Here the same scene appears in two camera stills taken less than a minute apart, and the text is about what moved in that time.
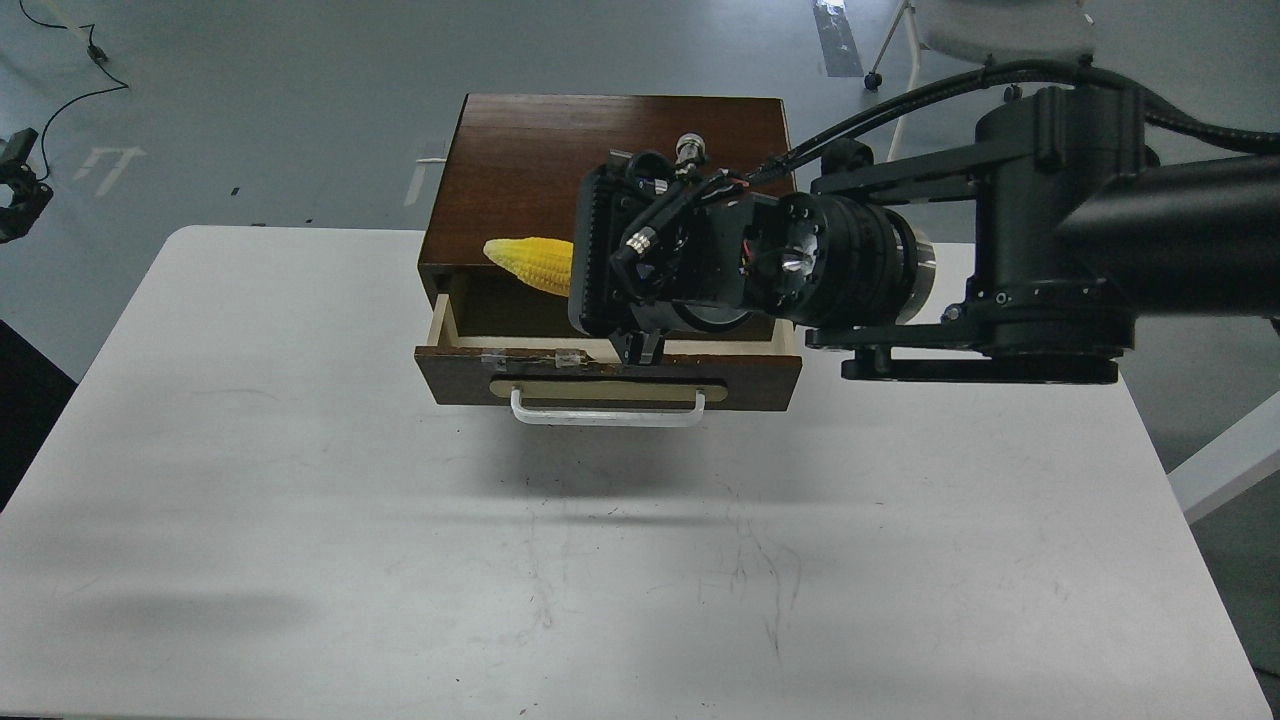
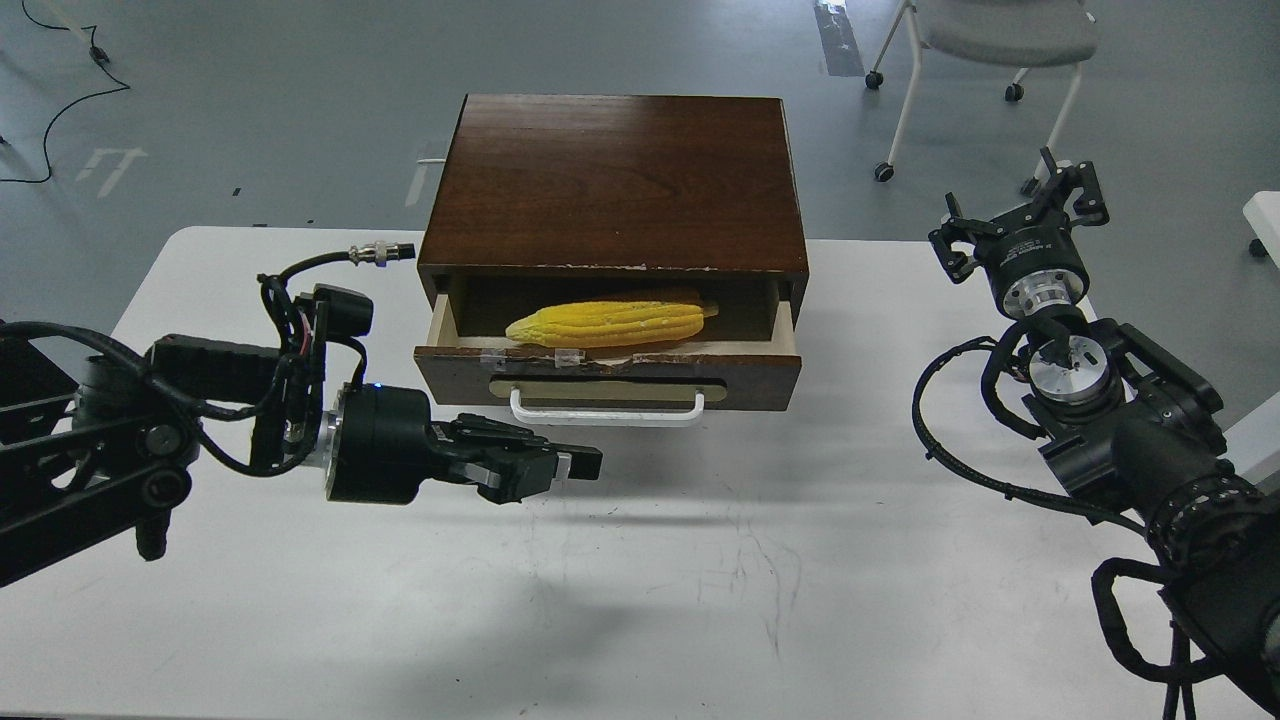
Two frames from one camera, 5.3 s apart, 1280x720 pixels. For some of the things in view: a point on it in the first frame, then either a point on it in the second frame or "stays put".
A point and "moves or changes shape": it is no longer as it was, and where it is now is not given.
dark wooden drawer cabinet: (516, 163) stays put
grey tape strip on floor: (840, 51) stays put
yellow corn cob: (542, 263) moves or changes shape
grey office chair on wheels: (981, 32) stays put
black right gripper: (661, 242) → (1031, 258)
